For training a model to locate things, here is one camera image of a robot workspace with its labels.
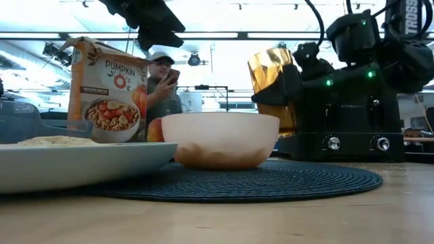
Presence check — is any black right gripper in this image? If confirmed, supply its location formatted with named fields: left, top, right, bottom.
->
left=251, top=42, right=340, bottom=108

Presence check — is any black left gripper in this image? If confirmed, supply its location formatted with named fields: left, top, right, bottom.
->
left=98, top=0, right=186, bottom=52

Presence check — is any pumpkin cereal box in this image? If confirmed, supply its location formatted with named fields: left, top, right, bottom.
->
left=60, top=36, right=152, bottom=144

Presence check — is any pink bowl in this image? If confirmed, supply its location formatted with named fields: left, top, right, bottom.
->
left=161, top=112, right=281, bottom=171

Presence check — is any bagel half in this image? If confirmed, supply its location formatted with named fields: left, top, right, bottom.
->
left=16, top=135, right=100, bottom=148

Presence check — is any pale grey plate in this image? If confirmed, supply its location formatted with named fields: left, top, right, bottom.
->
left=0, top=141, right=178, bottom=195

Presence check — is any person's cap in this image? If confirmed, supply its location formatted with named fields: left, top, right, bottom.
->
left=148, top=51, right=176, bottom=65

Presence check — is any person's phone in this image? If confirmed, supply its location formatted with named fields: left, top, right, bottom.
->
left=165, top=68, right=181, bottom=86

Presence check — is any person's hand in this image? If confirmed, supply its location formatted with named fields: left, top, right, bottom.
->
left=154, top=76, right=178, bottom=100

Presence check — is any black metal rack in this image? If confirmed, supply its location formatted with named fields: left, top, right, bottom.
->
left=174, top=84, right=230, bottom=113

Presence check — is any person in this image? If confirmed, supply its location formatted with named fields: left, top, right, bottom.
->
left=145, top=51, right=184, bottom=136

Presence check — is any white container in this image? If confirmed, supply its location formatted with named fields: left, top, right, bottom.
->
left=178, top=91, right=204, bottom=113

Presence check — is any black four-slot toaster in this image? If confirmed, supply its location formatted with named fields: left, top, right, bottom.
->
left=277, top=88, right=406, bottom=163

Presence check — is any round dark blue woven placemat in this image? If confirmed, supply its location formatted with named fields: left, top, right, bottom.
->
left=77, top=159, right=384, bottom=205

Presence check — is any red apple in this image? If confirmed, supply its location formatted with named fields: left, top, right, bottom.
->
left=146, top=117, right=165, bottom=143

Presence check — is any black overhead camera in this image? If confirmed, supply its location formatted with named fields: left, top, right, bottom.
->
left=187, top=52, right=202, bottom=67

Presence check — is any black ceiling-hung camera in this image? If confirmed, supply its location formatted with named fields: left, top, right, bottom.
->
left=41, top=42, right=73, bottom=67

